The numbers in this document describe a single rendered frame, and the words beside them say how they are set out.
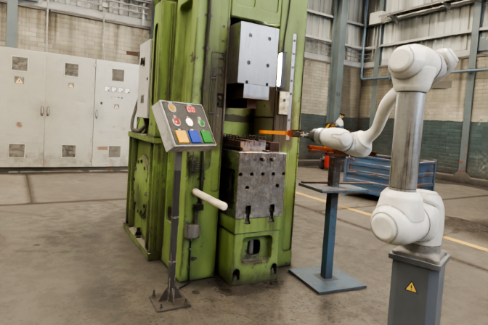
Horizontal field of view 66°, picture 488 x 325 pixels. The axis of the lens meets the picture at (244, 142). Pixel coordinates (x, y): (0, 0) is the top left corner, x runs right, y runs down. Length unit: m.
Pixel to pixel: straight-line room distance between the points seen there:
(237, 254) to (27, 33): 6.43
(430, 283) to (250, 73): 1.60
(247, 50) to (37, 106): 5.33
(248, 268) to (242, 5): 1.81
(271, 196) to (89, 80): 5.44
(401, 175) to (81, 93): 6.53
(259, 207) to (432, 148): 8.33
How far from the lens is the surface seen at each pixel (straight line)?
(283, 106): 2.83
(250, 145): 2.55
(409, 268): 1.75
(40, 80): 7.40
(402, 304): 1.81
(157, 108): 2.13
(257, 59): 2.59
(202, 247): 2.71
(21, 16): 8.19
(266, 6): 2.87
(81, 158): 7.51
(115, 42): 8.33
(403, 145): 1.52
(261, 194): 2.58
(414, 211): 1.53
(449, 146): 10.34
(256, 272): 2.74
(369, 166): 6.27
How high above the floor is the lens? 1.11
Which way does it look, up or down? 3 degrees down
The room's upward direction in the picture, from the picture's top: 4 degrees clockwise
